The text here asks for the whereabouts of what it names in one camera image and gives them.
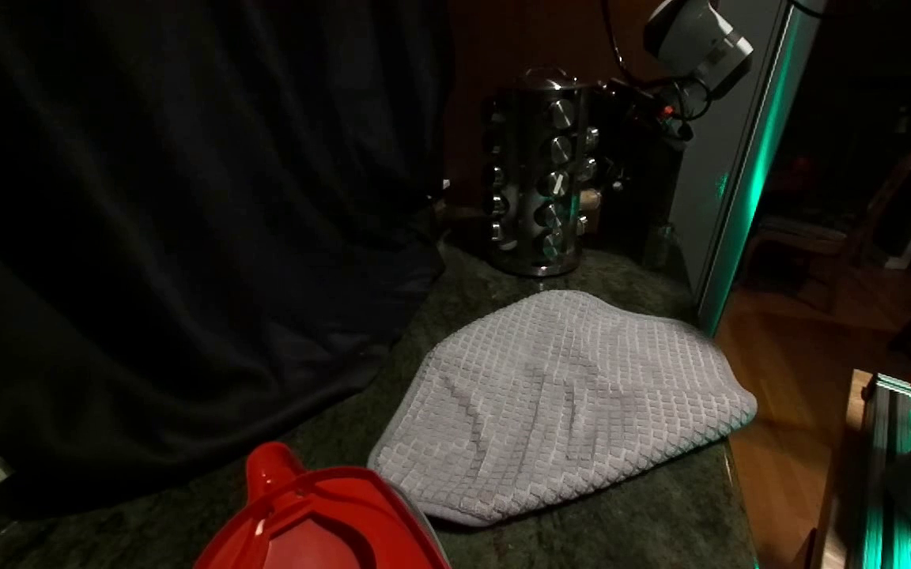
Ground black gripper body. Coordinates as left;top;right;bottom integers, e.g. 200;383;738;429
598;74;699;151

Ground chrome revolving seasoning rack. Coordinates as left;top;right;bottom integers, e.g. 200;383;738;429
479;67;606;282

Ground red plastic container lid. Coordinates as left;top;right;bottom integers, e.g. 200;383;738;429
190;439;457;569

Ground gray waffle-weave towel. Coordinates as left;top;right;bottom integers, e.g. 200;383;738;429
367;287;763;528

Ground black fabric curtain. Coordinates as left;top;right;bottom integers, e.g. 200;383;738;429
0;0;457;506

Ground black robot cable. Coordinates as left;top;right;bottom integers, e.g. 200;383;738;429
598;0;671;89

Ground aluminium extrusion robot base frame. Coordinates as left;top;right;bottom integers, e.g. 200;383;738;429
820;367;911;569

